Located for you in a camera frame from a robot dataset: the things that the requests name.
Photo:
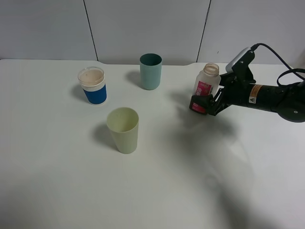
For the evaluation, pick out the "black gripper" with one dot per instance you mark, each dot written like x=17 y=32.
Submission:
x=233 y=89

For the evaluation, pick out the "clear bottle pink label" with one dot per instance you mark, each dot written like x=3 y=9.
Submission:
x=207 y=81

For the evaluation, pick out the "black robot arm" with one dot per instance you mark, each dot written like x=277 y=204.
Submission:
x=288 y=101

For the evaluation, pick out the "teal plastic cup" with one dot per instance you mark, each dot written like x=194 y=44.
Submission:
x=150 y=70

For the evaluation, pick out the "pale green plastic cup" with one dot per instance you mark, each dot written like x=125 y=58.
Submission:
x=123 y=124

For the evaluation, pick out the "blue sleeved clear cup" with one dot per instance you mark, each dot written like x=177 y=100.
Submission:
x=92 y=81

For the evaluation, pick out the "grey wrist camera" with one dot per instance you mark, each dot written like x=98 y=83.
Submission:
x=240 y=61

